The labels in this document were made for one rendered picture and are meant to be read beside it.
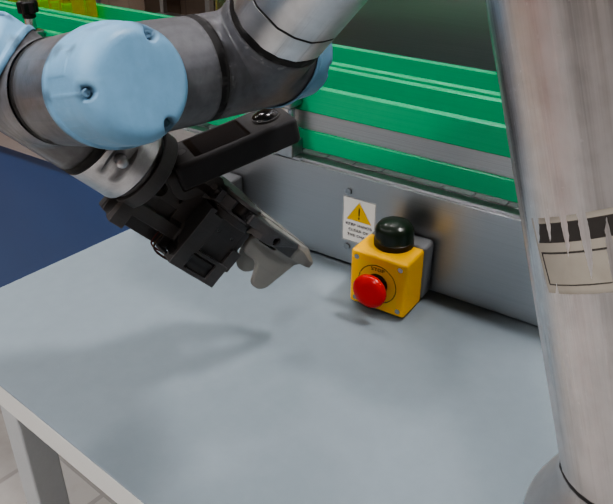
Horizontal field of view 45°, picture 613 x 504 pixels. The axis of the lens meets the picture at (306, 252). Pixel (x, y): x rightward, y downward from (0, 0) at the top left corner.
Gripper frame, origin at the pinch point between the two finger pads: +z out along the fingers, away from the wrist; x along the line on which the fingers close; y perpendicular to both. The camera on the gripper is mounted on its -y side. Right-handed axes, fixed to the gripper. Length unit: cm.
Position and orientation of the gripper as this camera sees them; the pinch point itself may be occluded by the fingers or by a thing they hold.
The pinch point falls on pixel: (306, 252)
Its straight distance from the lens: 73.4
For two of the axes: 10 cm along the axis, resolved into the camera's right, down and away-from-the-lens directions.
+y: -6.3, 7.7, 0.9
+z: 6.3, 4.5, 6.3
